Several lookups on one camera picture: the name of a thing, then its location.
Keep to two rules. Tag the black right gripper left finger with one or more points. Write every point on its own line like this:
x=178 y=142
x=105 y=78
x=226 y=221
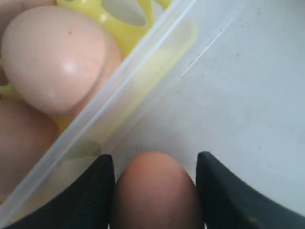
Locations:
x=75 y=195

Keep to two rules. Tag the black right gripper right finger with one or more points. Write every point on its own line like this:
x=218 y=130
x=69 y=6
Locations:
x=229 y=203

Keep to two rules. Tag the brown egg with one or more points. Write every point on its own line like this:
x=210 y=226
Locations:
x=155 y=192
x=57 y=59
x=9 y=9

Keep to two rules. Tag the clear plastic bin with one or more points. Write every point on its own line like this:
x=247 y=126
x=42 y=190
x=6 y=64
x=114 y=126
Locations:
x=238 y=93

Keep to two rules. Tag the yellow plastic egg tray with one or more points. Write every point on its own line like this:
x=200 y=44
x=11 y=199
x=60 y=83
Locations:
x=128 y=36

